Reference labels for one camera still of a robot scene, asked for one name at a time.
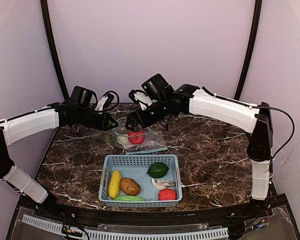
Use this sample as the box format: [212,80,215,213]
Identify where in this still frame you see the red apple toy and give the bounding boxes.
[128,130,146,145]

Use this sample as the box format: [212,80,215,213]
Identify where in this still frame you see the clear zip top bag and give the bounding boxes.
[108,117,159,150]

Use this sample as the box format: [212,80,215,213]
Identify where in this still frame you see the clear zip bag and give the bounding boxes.
[108,117,159,150]
[125,131,168,155]

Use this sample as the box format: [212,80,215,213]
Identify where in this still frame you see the white bitter gourd toy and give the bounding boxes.
[116,135,131,149]

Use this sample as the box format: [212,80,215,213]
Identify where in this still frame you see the brown potato toy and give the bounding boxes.
[119,177,141,196]

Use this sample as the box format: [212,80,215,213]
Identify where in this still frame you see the white mushroom toy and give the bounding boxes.
[151,178,176,191]

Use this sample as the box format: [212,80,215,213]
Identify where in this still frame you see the green cucumber toy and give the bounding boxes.
[113,195,145,202]

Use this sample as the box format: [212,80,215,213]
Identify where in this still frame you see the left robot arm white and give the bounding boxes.
[0,86,120,205]

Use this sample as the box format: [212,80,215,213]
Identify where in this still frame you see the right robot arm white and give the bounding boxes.
[125,73,277,201]

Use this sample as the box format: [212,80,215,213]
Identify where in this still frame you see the light blue plastic basket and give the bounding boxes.
[98,154,183,208]

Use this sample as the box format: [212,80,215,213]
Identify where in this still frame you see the green round fruit toy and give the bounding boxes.
[147,162,169,179]

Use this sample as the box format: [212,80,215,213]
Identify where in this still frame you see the yellow corn toy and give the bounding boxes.
[108,170,122,199]

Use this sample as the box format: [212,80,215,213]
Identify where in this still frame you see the red raspberry toy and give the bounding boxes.
[158,188,177,201]

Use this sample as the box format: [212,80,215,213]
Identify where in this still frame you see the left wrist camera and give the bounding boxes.
[94,92,114,112]

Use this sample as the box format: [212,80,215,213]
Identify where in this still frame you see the left black frame post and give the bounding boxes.
[40,0,69,99]

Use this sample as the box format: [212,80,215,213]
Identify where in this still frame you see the black frame post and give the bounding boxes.
[234,0,263,100]
[40,0,69,99]

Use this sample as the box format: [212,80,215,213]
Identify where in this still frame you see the black aluminium frame rail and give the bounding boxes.
[32,204,266,227]

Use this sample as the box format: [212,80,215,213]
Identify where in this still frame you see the grey slotted cable duct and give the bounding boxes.
[22,214,229,240]

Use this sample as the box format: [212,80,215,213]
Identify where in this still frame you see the right black frame post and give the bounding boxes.
[234,0,263,100]

